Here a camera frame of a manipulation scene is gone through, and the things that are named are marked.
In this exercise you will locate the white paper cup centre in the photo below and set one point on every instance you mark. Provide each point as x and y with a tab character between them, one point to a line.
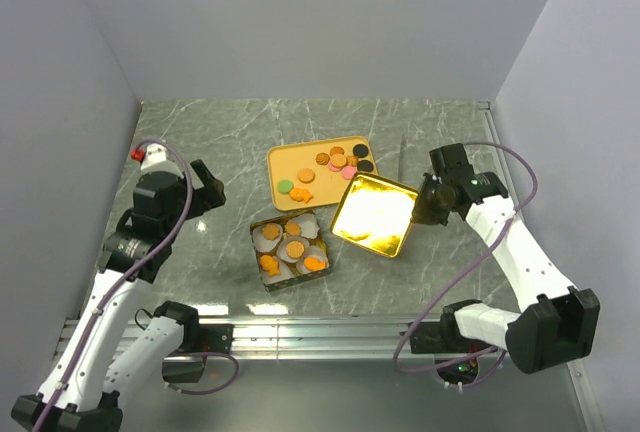
281	250

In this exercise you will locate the red emergency button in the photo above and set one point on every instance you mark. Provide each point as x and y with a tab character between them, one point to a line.
138	155

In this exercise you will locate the white paper cup back-right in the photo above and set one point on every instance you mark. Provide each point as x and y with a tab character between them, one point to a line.
308	224

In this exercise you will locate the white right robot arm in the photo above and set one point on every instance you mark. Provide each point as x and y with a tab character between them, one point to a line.
555	322

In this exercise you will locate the green christmas cookie tin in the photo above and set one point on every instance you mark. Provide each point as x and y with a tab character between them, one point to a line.
298	277

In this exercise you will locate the gold tin lid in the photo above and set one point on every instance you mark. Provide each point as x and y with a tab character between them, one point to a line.
374	214

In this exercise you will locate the yellow plastic tray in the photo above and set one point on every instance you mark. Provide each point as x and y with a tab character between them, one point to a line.
316	173

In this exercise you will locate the round biscuit cookie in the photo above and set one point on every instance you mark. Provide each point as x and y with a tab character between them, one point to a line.
295	249
338	161
306	175

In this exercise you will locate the orange leaf cookie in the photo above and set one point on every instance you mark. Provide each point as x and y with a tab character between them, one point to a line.
293	228

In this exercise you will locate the swirl butter cookie top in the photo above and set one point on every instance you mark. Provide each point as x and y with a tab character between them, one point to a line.
322	159

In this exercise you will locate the black sandwich cookie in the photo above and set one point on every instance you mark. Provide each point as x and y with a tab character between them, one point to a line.
365	166
360	150

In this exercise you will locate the round biscuit cookie top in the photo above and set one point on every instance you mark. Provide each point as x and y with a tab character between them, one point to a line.
338	161

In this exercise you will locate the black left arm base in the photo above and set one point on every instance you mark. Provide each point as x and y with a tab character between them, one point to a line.
214	338

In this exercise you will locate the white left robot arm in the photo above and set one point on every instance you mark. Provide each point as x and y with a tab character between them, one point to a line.
87	388

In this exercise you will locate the green sandwich cookie left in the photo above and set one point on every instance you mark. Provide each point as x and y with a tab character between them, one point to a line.
285	186

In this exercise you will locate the black sandwich cookie upper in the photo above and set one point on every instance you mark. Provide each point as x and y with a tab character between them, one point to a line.
360	150

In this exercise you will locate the white paper cup front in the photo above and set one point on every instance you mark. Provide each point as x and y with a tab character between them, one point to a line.
285	274

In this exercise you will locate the white paper cup right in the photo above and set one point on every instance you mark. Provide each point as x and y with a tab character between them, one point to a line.
312	251

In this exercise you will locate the pink sandwich cookie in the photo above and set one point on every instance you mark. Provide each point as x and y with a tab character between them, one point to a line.
348	172
333	168

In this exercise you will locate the aluminium mounting rail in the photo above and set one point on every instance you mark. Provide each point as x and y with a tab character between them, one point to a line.
296	338

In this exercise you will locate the metal tongs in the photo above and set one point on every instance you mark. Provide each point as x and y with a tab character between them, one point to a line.
401	155

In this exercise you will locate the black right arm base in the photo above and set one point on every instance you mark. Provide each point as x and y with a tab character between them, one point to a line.
428	338

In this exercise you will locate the white paper cup back-left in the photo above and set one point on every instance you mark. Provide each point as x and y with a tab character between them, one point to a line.
261	244

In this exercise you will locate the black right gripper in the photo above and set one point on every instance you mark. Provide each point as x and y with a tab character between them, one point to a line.
421	212

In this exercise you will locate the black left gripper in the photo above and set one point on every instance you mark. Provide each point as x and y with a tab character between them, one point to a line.
208	197

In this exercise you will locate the black sandwich cookie lower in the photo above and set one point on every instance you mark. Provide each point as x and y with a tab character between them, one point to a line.
365	166

